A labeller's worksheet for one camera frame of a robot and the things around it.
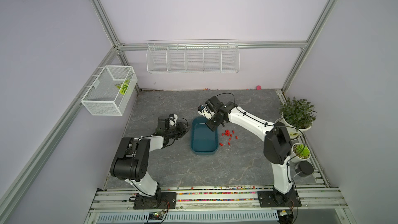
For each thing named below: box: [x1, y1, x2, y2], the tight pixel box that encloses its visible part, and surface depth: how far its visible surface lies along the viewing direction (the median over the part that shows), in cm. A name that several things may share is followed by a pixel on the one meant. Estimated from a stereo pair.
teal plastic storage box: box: [190, 116, 219, 156], surface depth 94 cm
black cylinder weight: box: [293, 160, 315, 178], surface depth 81 cm
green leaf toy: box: [114, 79, 131, 95], surface depth 83 cm
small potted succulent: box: [290, 142, 311, 163], surface depth 81 cm
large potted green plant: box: [279, 96, 318, 139], surface depth 86 cm
